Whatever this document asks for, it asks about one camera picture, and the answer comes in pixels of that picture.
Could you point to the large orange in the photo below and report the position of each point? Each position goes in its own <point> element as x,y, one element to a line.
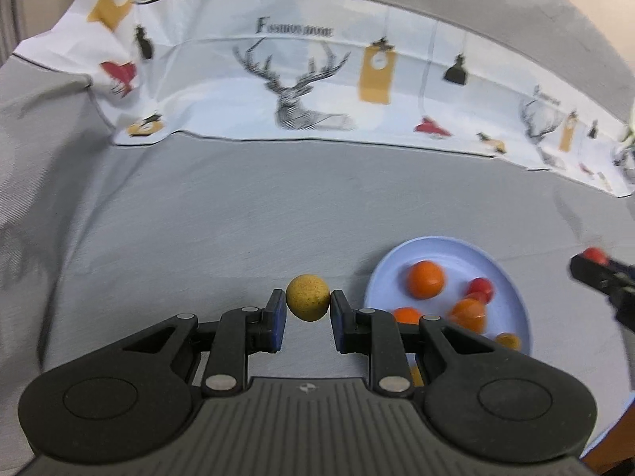
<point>425,280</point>

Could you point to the red cherry tomato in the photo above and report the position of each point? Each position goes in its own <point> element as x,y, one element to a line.
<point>481,289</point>
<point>595,255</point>

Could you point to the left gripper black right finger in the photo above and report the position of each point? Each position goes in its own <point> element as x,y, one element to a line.
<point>375,335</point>

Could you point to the yellow-green round fruit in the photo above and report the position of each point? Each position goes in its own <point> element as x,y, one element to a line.
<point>308,297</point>

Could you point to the orange tangerine in plate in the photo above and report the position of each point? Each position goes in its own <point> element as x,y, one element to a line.
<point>471,314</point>

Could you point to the orange fruit in plate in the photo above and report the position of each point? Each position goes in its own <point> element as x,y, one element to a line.
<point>407,315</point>

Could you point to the red cherry tomato in plate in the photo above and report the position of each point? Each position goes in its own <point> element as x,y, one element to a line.
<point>481,289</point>

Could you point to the white printed deer cloth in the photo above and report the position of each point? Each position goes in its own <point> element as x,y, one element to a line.
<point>490,78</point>

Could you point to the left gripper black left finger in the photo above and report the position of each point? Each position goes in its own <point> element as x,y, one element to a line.
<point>240,333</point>

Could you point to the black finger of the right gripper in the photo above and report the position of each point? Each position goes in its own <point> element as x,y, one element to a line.
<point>615,280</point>

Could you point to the small yellow fruit in plate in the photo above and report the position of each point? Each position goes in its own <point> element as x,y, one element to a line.
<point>509,340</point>

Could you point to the light blue plate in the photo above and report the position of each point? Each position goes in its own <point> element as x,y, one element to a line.
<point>461,263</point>

